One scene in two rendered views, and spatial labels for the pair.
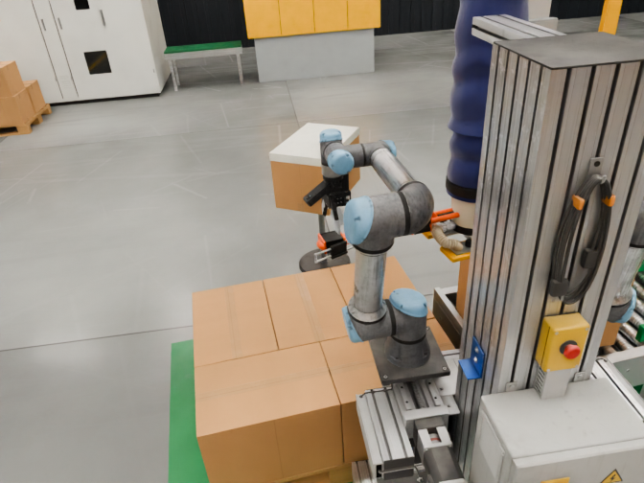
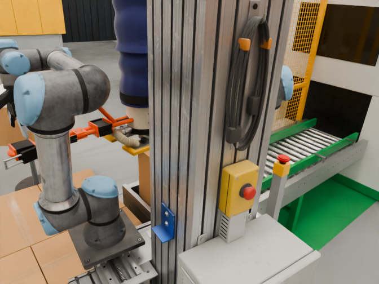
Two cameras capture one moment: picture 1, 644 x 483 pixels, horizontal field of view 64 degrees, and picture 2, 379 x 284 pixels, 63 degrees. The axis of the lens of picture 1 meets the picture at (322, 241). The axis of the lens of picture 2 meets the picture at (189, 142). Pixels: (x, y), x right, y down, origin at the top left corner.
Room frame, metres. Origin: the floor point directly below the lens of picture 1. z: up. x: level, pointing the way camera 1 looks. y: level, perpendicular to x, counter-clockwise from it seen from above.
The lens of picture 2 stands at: (0.36, -0.09, 1.86)
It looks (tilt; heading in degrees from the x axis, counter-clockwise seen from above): 26 degrees down; 331
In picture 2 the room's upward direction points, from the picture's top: 3 degrees clockwise
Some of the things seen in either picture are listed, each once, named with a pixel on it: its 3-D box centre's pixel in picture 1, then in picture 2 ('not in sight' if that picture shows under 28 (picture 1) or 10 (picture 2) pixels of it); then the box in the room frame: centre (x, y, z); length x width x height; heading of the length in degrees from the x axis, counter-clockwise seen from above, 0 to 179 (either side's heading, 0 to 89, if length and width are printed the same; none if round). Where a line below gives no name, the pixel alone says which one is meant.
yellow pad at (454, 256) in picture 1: (484, 241); (154, 138); (1.73, -0.64, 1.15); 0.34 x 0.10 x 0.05; 107
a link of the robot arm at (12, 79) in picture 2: (332, 168); (12, 78); (1.64, -0.05, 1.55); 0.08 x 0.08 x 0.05
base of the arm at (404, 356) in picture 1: (407, 340); (104, 222); (1.27, -0.26, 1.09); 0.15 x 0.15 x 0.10
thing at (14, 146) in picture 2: (332, 241); (23, 149); (1.64, -0.04, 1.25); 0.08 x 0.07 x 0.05; 107
